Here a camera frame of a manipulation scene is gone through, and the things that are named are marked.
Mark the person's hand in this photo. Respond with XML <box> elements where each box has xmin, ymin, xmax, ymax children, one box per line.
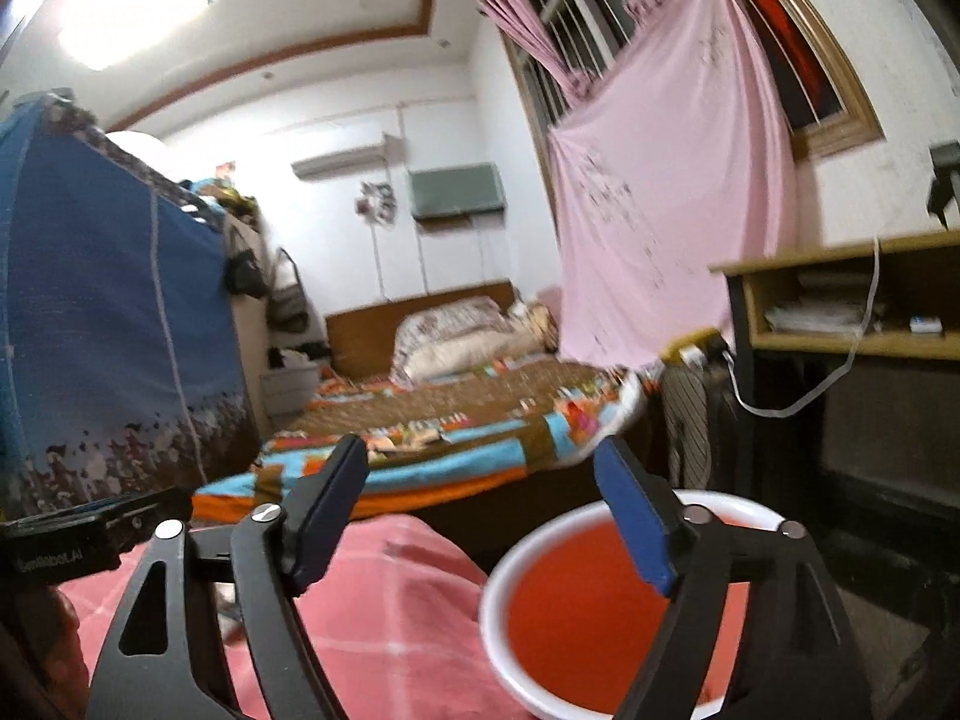
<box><xmin>2</xmin><ymin>587</ymin><xmax>89</xmax><ymax>720</ymax></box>

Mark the pink plaid table cloth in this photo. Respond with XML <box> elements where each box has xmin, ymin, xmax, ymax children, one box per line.
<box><xmin>46</xmin><ymin>515</ymin><xmax>532</xmax><ymax>718</ymax></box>

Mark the white bedside drawer cabinet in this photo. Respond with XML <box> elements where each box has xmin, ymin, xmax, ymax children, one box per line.
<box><xmin>260</xmin><ymin>362</ymin><xmax>320</xmax><ymax>418</ymax></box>

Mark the blue patterned bunk curtain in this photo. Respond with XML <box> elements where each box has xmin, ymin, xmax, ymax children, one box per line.
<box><xmin>2</xmin><ymin>93</ymin><xmax>259</xmax><ymax>518</ymax></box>

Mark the wooden bed headboard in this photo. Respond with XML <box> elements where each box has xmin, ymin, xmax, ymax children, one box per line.
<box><xmin>324</xmin><ymin>280</ymin><xmax>516</xmax><ymax>379</ymax></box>

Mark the colourful patchwork bed blanket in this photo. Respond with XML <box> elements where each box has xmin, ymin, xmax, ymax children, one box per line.
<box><xmin>192</xmin><ymin>355</ymin><xmax>646</xmax><ymax>523</ymax></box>

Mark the orange bin with white rim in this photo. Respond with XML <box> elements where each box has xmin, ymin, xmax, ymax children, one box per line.
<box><xmin>478</xmin><ymin>487</ymin><xmax>790</xmax><ymax>720</ymax></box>

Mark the grey white hanging bag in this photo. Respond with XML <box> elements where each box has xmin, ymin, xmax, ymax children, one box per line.
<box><xmin>267</xmin><ymin>247</ymin><xmax>311</xmax><ymax>335</ymax></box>

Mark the patterned black suitcase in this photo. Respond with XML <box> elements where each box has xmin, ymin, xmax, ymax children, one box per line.
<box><xmin>661</xmin><ymin>362</ymin><xmax>742</xmax><ymax>493</ymax></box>

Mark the floral pillow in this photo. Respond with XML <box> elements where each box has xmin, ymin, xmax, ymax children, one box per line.
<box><xmin>391</xmin><ymin>296</ymin><xmax>509</xmax><ymax>385</ymax></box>

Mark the cream pillow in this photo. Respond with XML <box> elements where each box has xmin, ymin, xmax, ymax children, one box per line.
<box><xmin>397</xmin><ymin>328</ymin><xmax>545</xmax><ymax>383</ymax></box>

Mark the black hanging handbag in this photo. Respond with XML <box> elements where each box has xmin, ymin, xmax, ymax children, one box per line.
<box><xmin>223</xmin><ymin>226</ymin><xmax>268</xmax><ymax>299</ymax></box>

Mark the yellow power strip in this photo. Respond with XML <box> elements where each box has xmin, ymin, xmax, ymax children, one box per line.
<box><xmin>661</xmin><ymin>328</ymin><xmax>729</xmax><ymax>366</ymax></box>

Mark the stack of papers on shelf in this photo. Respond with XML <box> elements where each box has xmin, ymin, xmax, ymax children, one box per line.
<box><xmin>763</xmin><ymin>301</ymin><xmax>880</xmax><ymax>337</ymax></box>

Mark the small white box on shelf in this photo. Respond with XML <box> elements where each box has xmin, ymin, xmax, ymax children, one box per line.
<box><xmin>908</xmin><ymin>317</ymin><xmax>944</xmax><ymax>337</ymax></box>

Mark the wooden desk shelf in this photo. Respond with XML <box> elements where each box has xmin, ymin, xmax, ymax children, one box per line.
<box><xmin>707</xmin><ymin>229</ymin><xmax>960</xmax><ymax>481</ymax></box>

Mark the pink hanging sheet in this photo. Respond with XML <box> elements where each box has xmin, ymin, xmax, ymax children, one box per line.
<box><xmin>548</xmin><ymin>0</ymin><xmax>799</xmax><ymax>371</ymax></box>

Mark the pink window curtain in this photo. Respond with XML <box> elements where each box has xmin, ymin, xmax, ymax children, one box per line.
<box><xmin>477</xmin><ymin>0</ymin><xmax>662</xmax><ymax>124</ymax></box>

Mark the red cloth at window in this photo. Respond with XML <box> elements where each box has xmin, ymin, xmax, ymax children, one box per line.
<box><xmin>743</xmin><ymin>0</ymin><xmax>839</xmax><ymax>132</ymax></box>

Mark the white charging cable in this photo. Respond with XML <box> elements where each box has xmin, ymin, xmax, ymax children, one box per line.
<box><xmin>719</xmin><ymin>234</ymin><xmax>884</xmax><ymax>419</ymax></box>

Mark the wall socket cluster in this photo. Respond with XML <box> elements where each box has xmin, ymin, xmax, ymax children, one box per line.
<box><xmin>355</xmin><ymin>182</ymin><xmax>397</xmax><ymax>226</ymax></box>

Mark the green wall panel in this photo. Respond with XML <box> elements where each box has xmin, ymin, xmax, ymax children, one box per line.
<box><xmin>410</xmin><ymin>163</ymin><xmax>506</xmax><ymax>221</ymax></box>

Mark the white wall air conditioner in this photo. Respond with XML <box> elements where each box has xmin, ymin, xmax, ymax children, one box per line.
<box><xmin>291</xmin><ymin>133</ymin><xmax>387</xmax><ymax>181</ymax></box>

